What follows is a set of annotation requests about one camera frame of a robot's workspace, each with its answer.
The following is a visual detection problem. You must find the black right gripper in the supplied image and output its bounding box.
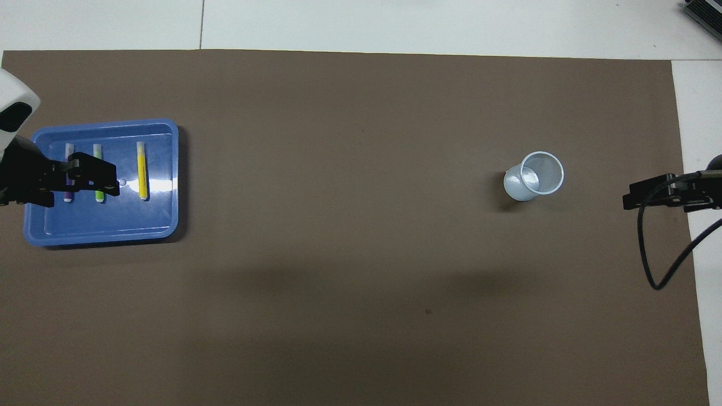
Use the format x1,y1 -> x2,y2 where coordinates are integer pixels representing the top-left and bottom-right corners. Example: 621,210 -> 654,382
623,154 -> 722,213

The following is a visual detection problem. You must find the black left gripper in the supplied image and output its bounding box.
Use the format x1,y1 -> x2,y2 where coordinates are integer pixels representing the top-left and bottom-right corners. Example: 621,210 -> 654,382
0,135 -> 120,207

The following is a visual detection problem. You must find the green marker pen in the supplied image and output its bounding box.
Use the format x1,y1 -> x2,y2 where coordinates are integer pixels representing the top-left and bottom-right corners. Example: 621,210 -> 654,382
93,144 -> 105,204

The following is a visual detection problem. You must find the purple marker pen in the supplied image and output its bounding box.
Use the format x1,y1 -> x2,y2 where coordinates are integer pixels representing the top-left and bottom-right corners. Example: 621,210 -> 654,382
63,143 -> 76,204

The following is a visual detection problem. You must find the yellow marker pen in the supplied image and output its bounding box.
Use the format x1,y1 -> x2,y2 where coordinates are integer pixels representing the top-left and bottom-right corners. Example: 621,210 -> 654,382
136,142 -> 149,201

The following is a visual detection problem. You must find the blue plastic tray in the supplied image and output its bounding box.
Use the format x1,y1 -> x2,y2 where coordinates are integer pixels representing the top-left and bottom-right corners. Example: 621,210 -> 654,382
23,118 -> 180,248

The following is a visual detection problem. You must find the clear plastic cup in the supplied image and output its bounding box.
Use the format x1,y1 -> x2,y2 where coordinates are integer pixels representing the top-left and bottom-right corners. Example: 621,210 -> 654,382
503,151 -> 565,202

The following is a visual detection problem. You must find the brown table mat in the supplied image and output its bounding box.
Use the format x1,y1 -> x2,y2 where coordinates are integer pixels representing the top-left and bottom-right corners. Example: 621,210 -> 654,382
0,50 -> 710,406

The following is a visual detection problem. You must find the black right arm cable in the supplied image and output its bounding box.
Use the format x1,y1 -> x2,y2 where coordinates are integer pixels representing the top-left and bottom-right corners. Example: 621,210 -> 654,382
637,169 -> 722,292

